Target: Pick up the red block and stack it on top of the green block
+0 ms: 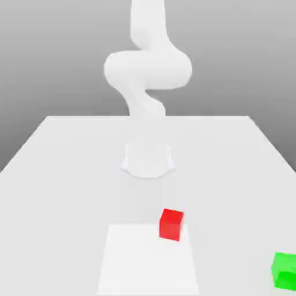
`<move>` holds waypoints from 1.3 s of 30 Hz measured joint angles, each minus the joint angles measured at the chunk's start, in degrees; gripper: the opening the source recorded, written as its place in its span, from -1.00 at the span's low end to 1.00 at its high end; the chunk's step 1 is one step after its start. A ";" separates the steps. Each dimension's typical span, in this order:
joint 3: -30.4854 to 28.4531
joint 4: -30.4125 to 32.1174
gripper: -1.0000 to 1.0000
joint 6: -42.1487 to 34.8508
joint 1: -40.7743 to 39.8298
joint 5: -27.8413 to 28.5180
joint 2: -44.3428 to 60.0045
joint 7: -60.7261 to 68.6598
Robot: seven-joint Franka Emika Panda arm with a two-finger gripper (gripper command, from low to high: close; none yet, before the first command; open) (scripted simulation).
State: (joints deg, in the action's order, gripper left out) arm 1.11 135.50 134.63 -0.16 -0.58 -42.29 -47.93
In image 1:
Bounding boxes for small green cube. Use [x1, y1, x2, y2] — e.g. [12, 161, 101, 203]
[271, 251, 296, 291]

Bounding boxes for small red cube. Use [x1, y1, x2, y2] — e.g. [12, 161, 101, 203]
[158, 208, 185, 242]

